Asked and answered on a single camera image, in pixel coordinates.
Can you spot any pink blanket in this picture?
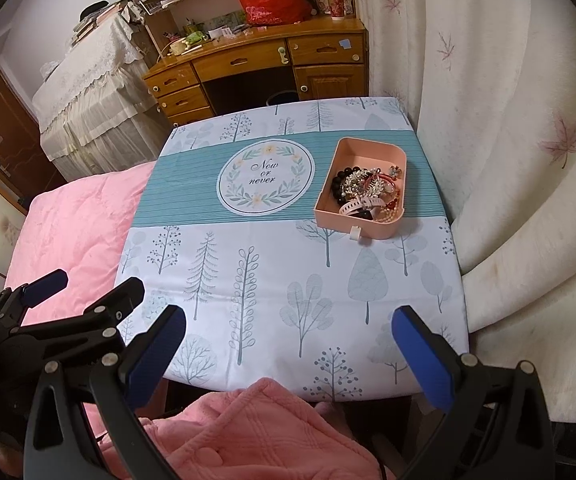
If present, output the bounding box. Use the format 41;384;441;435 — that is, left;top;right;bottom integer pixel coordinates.
5;162;161;441

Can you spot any red cord bracelet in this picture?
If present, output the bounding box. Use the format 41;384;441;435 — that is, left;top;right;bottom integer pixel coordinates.
365;167;401;211

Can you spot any brown wooden door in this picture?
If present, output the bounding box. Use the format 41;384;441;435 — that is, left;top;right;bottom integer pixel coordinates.
0;71;69;196

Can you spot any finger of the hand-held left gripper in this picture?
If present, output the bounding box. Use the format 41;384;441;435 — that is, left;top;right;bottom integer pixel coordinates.
0;268;70;328
10;276;145;361

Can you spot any pink fleece clothing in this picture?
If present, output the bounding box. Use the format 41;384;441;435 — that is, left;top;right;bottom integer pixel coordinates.
80;377;399;480

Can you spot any red patterned cup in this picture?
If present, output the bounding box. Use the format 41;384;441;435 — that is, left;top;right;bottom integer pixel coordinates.
315;0;347;23

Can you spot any wooden shelf hutch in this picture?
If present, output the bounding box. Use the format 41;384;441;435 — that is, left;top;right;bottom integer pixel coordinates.
115;0;354;56

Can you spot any pink strap watch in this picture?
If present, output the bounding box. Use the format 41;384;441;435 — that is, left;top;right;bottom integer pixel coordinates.
339;194;386;221

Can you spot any wooden desk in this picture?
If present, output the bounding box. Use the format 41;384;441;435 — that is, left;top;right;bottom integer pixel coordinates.
142;15;370;128

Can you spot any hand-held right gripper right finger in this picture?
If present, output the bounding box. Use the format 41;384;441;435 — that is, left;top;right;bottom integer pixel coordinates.
391;305;554;480

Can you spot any pink jewelry box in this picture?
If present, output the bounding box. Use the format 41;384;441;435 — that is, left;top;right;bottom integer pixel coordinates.
314;136;408;247

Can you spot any leaf print curtain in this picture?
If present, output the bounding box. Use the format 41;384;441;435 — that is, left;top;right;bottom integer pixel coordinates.
350;0;576;426

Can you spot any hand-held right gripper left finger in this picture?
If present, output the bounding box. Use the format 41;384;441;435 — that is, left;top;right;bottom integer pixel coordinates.
23;304;187;480

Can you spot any black bead bracelet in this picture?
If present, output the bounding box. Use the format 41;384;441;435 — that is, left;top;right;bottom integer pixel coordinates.
330;164;364;206

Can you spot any stack of books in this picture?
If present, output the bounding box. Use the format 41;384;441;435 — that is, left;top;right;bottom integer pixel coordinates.
70;2;129;43

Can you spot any tree print tablecloth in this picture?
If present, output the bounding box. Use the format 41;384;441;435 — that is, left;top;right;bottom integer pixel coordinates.
116;96;470;403

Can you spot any lace covered cabinet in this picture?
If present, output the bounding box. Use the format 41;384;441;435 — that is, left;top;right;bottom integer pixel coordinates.
32;7;169;181

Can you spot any gold beaded brooch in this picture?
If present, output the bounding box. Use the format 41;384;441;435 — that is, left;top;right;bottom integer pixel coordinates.
343;169;384;201

